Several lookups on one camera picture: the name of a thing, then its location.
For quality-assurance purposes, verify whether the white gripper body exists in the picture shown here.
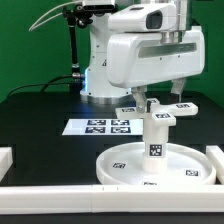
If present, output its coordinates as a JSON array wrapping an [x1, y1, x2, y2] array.
[[107, 26, 205, 88]]

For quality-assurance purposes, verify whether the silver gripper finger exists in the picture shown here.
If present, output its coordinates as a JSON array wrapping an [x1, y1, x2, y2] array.
[[131, 86, 147, 113], [171, 78, 186, 102]]

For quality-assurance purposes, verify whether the white cross-shaped table base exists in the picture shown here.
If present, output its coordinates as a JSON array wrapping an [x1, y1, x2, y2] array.
[[115, 98, 198, 126]]

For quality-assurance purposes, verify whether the white round table top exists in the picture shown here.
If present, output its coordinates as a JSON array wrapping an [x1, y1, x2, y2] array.
[[96, 142, 216, 186]]

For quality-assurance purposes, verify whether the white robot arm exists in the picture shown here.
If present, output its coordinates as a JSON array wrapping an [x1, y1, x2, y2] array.
[[81, 0, 205, 113]]

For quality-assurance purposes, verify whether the white marker tag sheet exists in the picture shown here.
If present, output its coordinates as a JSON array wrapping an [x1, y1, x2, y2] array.
[[63, 119, 143, 136]]

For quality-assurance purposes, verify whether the white right fence block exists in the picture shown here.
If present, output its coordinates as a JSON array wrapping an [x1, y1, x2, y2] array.
[[206, 145, 224, 185]]

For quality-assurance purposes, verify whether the white fence block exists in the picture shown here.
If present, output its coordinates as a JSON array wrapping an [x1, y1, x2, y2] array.
[[0, 147, 13, 182], [206, 145, 224, 185]]

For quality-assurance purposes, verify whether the white front fence bar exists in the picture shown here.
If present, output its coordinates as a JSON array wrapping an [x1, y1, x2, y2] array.
[[0, 185, 224, 214]]

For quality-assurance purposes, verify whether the white left fence block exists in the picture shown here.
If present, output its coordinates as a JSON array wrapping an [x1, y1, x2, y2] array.
[[0, 147, 13, 182]]

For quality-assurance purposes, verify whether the black cable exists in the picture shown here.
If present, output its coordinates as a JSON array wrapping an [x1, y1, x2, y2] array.
[[6, 73, 85, 98]]

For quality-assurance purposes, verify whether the white cable pair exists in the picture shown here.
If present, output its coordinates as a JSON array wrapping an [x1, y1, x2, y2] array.
[[28, 0, 84, 32]]

